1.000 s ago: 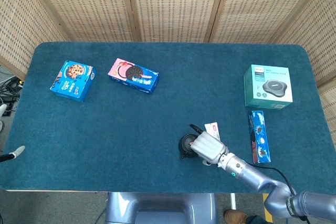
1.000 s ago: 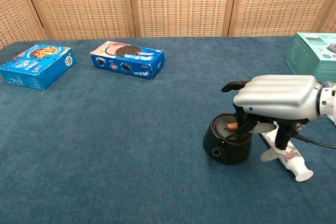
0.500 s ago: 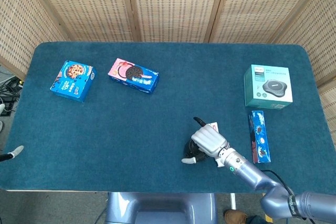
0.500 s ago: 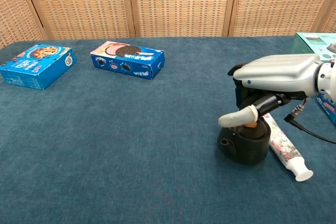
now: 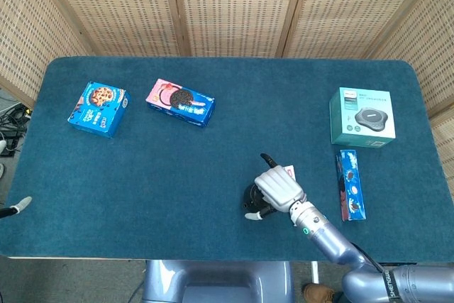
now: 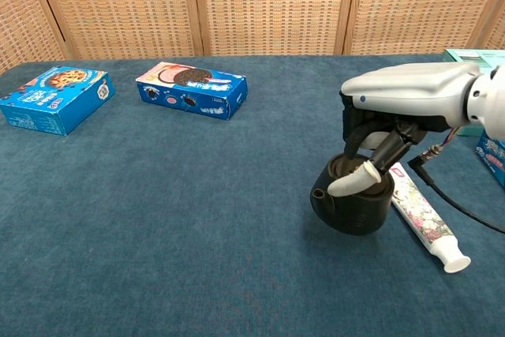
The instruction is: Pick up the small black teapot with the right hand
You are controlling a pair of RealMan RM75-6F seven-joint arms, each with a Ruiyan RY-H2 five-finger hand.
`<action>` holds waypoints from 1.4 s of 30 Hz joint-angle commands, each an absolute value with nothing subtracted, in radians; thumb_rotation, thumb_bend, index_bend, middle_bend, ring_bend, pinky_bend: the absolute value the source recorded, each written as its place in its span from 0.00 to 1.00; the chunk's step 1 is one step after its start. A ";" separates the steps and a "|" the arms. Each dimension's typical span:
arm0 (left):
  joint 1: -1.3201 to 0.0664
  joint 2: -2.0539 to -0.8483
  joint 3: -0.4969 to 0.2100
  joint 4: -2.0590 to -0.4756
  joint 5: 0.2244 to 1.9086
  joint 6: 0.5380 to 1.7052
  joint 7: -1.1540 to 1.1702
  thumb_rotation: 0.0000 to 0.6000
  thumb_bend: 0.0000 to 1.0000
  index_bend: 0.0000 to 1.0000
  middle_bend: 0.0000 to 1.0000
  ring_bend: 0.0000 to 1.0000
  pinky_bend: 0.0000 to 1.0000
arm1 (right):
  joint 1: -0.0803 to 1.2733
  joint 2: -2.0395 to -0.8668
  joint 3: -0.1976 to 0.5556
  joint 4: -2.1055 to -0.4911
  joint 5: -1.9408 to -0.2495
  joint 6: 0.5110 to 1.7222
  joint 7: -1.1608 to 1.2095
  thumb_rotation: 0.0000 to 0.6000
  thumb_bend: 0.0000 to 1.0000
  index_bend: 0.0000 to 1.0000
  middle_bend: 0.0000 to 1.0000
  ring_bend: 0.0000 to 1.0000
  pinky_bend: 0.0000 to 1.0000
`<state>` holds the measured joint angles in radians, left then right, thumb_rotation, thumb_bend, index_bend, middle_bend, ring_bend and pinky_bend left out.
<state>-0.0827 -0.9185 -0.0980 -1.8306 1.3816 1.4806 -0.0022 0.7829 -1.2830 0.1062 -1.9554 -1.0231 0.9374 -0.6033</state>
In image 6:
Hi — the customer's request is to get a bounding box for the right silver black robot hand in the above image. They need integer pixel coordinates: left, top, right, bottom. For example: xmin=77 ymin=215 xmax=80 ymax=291
xmin=327 ymin=62 xmax=483 ymax=198

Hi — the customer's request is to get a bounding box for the teal speaker product box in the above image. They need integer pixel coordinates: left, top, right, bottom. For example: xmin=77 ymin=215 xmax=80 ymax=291
xmin=441 ymin=48 xmax=505 ymax=137

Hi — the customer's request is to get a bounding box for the slim blue Oreo box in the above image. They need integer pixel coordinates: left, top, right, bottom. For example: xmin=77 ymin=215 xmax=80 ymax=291
xmin=473 ymin=130 xmax=505 ymax=190

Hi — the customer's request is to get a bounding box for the floral white toothpaste tube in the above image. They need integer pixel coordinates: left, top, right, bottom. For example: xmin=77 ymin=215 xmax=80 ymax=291
xmin=387 ymin=162 xmax=472 ymax=274

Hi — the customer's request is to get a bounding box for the woven bamboo folding screen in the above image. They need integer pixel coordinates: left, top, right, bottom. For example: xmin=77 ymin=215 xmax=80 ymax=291
xmin=0 ymin=0 xmax=505 ymax=76

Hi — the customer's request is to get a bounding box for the pink and blue Oreo box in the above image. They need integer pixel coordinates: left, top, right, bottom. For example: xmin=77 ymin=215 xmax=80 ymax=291
xmin=135 ymin=61 xmax=249 ymax=121

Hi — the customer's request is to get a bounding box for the blue felt table cover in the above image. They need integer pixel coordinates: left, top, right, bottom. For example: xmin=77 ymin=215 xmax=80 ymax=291
xmin=0 ymin=54 xmax=505 ymax=337

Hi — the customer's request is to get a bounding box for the blue chocolate chip cookie box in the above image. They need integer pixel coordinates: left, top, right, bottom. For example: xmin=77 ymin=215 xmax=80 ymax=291
xmin=0 ymin=66 xmax=116 ymax=137

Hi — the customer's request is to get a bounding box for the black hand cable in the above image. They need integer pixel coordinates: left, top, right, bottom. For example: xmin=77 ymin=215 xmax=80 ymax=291
xmin=407 ymin=126 xmax=505 ymax=234

